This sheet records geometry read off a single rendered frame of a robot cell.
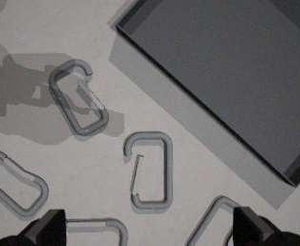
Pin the grey tray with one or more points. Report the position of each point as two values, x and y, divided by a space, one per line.
241 57

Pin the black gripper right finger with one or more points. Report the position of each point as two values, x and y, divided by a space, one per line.
248 226

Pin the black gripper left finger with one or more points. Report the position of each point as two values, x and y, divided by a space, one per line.
50 229

